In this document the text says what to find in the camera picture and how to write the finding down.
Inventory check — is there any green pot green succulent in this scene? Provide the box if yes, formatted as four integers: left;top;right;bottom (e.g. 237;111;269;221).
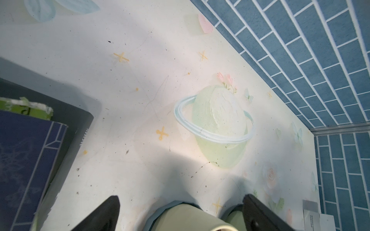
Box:
225;210;247;231

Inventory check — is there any cream pot red succulent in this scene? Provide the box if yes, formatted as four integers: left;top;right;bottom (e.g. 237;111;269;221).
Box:
151;204;237;231

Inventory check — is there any dark blue patterned book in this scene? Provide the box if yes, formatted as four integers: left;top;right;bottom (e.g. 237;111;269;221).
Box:
1;111;67;231

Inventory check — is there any blue grey round coaster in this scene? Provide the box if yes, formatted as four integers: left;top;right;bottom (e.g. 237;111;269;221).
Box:
143;200;202;231

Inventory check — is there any dark green round saucer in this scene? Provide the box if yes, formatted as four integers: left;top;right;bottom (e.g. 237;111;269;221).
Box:
221;204;243;221

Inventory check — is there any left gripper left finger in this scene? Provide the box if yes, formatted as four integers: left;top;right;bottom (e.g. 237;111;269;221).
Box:
72;195;120;231

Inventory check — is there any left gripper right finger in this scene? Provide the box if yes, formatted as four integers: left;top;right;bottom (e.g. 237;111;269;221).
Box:
242;194;294;231

